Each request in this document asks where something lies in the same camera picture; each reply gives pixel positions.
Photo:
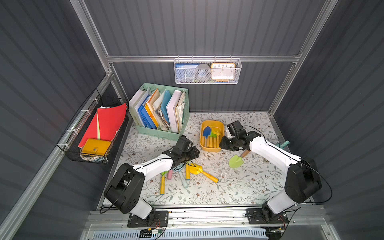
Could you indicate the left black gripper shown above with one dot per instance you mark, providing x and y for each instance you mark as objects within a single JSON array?
[{"x": 191, "y": 153}]

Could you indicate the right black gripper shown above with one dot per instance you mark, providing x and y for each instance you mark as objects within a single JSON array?
[{"x": 227, "y": 142}]

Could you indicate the green shovel yellow handle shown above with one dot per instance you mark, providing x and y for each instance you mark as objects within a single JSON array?
[
  {"x": 163, "y": 179},
  {"x": 214, "y": 136},
  {"x": 210, "y": 142}
]

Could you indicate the blue shovel wooden handle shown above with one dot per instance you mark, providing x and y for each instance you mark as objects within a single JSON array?
[{"x": 206, "y": 134}]

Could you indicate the yellow shovel long handle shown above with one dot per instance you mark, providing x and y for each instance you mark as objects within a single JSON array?
[{"x": 216, "y": 133}]

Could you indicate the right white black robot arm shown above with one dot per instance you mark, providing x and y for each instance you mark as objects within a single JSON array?
[{"x": 302, "y": 179}]

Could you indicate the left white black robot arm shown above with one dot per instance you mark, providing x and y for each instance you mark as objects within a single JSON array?
[{"x": 124, "y": 189}]

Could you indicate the green file organizer box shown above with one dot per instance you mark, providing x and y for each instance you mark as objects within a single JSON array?
[{"x": 156, "y": 106}]

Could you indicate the blue box in basket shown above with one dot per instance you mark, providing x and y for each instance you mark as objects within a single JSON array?
[{"x": 185, "y": 72}]

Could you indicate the teal spray bottle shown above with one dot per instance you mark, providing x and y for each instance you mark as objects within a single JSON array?
[{"x": 283, "y": 145}]

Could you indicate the white books in organizer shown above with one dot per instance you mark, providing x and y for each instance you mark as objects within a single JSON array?
[{"x": 171, "y": 110}]

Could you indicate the blue folders in organizer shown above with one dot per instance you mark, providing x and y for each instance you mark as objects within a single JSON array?
[{"x": 145, "y": 117}]

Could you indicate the white orange alarm clock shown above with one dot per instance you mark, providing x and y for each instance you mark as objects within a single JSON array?
[{"x": 223, "y": 71}]

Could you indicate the grey tape roll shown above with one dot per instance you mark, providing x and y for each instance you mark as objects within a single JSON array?
[{"x": 203, "y": 72}]

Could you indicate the red folder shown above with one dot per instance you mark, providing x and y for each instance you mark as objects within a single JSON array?
[{"x": 105, "y": 124}]

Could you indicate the yellow wallet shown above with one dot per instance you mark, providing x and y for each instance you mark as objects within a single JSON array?
[{"x": 96, "y": 147}]

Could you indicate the lime shovel yellow handle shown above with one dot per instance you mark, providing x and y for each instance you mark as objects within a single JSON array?
[{"x": 188, "y": 173}]

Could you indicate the light green shovel wooden handle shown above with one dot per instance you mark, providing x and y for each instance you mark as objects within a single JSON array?
[{"x": 236, "y": 161}]

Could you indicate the purple shovel pink handle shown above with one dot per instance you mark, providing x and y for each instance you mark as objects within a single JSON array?
[{"x": 170, "y": 174}]

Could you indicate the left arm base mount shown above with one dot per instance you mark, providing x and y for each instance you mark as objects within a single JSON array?
[{"x": 154, "y": 220}]

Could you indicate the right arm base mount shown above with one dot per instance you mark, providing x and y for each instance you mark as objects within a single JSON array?
[{"x": 263, "y": 216}]

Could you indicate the black wire side basket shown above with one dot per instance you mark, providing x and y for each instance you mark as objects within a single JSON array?
[{"x": 69, "y": 145}]

